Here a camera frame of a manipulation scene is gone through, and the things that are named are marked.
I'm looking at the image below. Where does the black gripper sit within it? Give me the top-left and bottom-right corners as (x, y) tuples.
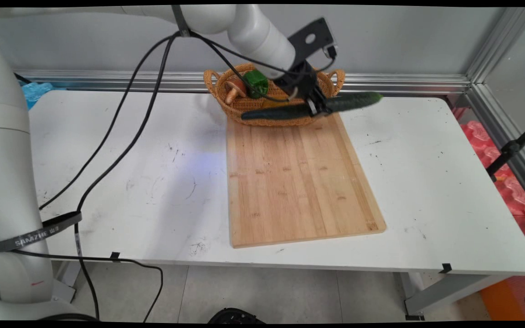
(273, 60), (335, 118)

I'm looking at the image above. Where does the long dark green cucumber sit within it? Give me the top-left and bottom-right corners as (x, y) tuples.
(241, 92), (384, 122)

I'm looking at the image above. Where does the yellow bell pepper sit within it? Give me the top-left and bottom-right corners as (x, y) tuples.
(261, 98), (290, 110)

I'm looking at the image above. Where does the green bell pepper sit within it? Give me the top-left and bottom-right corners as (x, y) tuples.
(243, 70), (270, 99)

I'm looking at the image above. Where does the bamboo cutting board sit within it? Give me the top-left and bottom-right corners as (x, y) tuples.
(226, 112), (387, 249)

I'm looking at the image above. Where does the brown mushroom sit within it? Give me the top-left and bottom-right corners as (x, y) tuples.
(225, 78), (248, 105)

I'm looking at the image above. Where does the woven wicker basket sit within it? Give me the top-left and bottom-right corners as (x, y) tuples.
(204, 62), (346, 127)

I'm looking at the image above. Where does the black tripod stand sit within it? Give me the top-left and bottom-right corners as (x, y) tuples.
(486, 117), (525, 182)

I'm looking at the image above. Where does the pink bubble wrap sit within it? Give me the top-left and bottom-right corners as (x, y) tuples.
(453, 107), (525, 256)

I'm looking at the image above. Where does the grey metal table leg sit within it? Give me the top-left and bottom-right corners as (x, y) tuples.
(399, 272), (515, 321)

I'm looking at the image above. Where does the black round floor object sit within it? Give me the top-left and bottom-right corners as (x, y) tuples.
(207, 307), (266, 324)

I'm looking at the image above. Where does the orange floor object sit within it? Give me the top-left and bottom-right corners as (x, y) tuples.
(479, 279), (519, 321)

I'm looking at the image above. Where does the blue bubble wrap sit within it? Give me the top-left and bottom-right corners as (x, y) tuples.
(20, 82), (56, 111)

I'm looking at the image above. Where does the horizontal aluminium frame rail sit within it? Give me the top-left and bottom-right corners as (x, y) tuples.
(14, 70), (471, 96)

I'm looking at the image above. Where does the black wrist camera mount plate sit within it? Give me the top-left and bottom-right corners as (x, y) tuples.
(287, 17), (339, 61)

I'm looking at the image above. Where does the aluminium side frame rail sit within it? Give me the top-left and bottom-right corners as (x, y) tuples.
(465, 83), (525, 211)

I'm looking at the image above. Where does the aluminium corner post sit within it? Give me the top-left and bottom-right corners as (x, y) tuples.
(466, 7), (525, 86)

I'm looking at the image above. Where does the thick black gripper cable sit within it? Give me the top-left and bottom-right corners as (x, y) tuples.
(74, 30), (300, 321)

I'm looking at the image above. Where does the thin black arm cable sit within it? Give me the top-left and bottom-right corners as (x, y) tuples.
(38, 31), (176, 211)

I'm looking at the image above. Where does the black cable along table edge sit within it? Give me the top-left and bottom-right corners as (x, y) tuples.
(11, 248), (164, 323)

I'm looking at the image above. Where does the black printed velcro strap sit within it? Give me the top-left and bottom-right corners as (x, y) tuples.
(0, 211), (83, 253)

